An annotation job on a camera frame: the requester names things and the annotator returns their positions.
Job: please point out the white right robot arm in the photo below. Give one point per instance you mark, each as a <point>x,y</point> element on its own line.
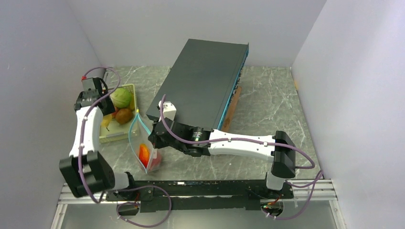
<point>276,149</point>

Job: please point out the orange carrot piece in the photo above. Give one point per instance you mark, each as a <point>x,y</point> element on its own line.
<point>144,155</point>

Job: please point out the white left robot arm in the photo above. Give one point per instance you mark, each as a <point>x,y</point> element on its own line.
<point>85,170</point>

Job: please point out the green cabbage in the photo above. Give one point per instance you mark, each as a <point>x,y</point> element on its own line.
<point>121,98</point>

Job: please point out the pale green plastic basket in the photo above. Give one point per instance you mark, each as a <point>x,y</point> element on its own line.
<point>117,131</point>

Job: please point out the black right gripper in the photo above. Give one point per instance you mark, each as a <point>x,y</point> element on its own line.
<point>154,138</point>

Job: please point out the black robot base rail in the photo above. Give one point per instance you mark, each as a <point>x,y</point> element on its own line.
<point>195,195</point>

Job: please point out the clear zip bag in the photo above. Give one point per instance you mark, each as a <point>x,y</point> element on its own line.
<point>139,131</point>

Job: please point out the brown kiwi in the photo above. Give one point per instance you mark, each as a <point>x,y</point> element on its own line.
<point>123,116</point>

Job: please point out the orange peach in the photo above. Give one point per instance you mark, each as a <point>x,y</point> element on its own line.
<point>115,112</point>

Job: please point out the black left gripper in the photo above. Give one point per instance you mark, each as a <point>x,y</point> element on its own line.
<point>104,93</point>

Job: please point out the wooden board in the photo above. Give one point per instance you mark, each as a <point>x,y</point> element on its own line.
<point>231,109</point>

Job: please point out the yellow lemon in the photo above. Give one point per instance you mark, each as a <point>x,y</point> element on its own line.
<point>106,121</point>

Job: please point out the grey network switch box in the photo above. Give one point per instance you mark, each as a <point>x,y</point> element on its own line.
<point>201,83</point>

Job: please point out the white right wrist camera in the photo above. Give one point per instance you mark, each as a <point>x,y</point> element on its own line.
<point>167,109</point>

